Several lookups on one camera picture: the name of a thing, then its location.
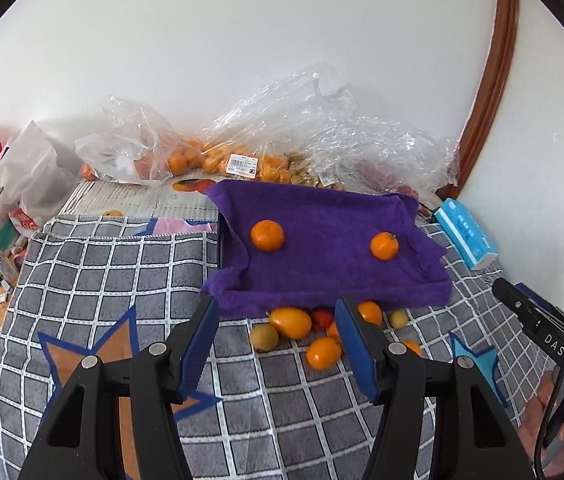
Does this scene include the pile of golden berries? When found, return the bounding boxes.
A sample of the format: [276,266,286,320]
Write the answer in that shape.
[274,155,345,191]

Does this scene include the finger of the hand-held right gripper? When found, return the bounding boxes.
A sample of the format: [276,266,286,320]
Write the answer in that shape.
[492,279,543,334]

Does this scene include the yellow-green round fruit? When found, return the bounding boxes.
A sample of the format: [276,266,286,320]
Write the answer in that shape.
[249,323,279,352]

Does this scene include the brown wooden door frame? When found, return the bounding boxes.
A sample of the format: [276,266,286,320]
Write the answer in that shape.
[456,0,520,201]

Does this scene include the clear plastic bag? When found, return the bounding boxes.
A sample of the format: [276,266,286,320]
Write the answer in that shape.
[197,62,357,186]
[307,115,462,198]
[74,96,185,186]

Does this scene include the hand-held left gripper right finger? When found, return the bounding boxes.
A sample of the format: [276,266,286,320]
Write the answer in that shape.
[334,296,535,480]

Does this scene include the blue tissue pack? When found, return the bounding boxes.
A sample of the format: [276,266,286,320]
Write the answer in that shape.
[432,198,503,271]

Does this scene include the small red fruit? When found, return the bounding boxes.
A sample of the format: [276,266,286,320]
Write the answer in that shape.
[310,308,335,331]

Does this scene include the grey checked blanket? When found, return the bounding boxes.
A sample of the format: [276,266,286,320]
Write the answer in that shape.
[0,212,564,480]

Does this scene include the large oval orange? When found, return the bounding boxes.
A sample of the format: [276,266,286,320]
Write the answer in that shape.
[268,307,313,341]

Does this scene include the person's right hand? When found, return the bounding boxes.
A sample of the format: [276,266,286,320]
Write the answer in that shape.
[518,371,564,478]

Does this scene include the white plastic bag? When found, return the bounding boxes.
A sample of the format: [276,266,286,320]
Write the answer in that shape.
[0,120,80,238]

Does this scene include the printed newspaper sheet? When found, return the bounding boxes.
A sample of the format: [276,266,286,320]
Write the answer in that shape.
[59,177,223,221]

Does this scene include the bagged red fruits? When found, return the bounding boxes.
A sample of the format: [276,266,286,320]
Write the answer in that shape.
[357,162,420,196]

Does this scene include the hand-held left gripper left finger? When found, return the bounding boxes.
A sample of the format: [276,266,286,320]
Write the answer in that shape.
[18,294,221,480]

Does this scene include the purple towel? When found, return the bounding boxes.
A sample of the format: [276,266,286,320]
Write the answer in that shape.
[201,180,455,320]

